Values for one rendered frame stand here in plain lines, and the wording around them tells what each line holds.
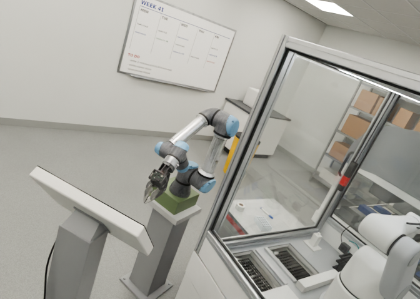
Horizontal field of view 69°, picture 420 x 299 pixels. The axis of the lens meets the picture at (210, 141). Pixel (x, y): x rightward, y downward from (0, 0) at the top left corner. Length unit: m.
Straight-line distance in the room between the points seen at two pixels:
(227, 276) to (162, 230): 0.89
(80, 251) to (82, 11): 3.37
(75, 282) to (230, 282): 0.64
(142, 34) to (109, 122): 1.40
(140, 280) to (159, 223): 0.52
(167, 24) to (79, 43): 1.25
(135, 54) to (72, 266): 3.54
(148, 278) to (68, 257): 1.10
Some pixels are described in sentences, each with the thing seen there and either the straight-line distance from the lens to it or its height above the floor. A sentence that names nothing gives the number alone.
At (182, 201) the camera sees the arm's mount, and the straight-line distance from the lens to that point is 2.04.
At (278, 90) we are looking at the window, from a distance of 1.20.
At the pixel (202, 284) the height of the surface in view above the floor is 0.86.
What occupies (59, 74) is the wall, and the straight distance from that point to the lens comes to 4.43.
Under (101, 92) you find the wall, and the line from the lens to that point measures 4.62.
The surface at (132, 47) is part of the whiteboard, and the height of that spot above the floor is 1.34.
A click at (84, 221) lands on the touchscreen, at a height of 1.06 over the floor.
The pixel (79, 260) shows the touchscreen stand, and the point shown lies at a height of 0.92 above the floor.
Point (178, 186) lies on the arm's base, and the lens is 2.05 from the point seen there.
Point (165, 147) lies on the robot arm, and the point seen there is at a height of 1.26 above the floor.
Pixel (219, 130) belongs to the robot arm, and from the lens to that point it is 1.80.
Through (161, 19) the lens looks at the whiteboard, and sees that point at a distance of 4.64.
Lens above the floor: 1.91
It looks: 19 degrees down
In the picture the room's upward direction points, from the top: 21 degrees clockwise
